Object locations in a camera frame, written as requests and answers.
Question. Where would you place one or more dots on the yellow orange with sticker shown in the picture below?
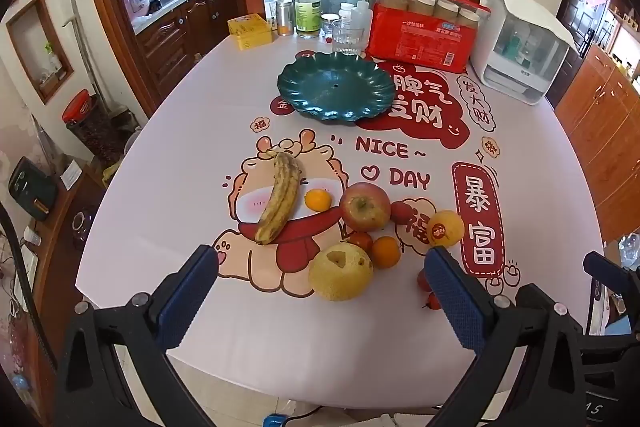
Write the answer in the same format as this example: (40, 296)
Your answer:
(445, 229)

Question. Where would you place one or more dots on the clear glass cup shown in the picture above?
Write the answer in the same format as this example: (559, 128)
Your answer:
(346, 38)

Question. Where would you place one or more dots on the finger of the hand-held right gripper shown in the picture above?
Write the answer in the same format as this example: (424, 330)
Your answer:
(607, 272)

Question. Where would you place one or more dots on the black device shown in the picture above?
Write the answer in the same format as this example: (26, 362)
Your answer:
(31, 189)

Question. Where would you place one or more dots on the round orange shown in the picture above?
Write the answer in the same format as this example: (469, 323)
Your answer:
(385, 253)

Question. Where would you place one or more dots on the glass bottle with green label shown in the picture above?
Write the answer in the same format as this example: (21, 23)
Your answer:
(307, 14)

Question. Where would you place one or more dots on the red box with jars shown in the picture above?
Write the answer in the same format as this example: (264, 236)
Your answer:
(417, 42)

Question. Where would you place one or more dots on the white plastic bottle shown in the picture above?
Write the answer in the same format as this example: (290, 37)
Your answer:
(346, 11)

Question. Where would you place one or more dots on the small mandarin orange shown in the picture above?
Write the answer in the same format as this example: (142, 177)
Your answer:
(318, 200)

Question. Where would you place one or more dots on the dark bin with red lid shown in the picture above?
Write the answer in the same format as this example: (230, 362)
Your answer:
(87, 122)

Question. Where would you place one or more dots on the yellow tin box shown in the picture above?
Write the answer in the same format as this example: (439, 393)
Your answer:
(249, 32)

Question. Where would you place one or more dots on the spotted ripe banana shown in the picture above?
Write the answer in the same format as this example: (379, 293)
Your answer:
(280, 197)

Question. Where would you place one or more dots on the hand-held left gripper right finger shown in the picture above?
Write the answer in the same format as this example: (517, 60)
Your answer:
(460, 302)

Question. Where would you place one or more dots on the dark green scalloped plate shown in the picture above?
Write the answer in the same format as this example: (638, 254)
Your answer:
(330, 92)

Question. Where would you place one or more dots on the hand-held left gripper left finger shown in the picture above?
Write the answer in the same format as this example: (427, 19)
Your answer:
(187, 299)

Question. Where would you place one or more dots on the white storage cabinet box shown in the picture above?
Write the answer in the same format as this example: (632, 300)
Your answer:
(515, 47)

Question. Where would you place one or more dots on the small jar with white lid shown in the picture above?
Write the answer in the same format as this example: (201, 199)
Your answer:
(328, 24)

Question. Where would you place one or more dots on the squeeze bottle with nozzle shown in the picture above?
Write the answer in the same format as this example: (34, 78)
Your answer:
(362, 12)

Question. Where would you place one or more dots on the wooden side cabinet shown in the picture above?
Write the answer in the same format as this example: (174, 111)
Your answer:
(600, 127)

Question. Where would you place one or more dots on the yellow pear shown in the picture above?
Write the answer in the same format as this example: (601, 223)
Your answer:
(341, 274)

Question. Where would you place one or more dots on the red cherry tomato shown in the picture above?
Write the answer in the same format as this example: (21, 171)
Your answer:
(360, 241)
(424, 280)
(431, 302)
(401, 213)

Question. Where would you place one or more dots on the red apple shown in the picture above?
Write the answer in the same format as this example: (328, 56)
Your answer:
(365, 207)

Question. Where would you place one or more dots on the wooden kitchen cabinet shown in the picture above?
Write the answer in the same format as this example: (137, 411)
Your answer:
(170, 37)

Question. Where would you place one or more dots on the silver metal can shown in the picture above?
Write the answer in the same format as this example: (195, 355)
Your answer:
(284, 17)

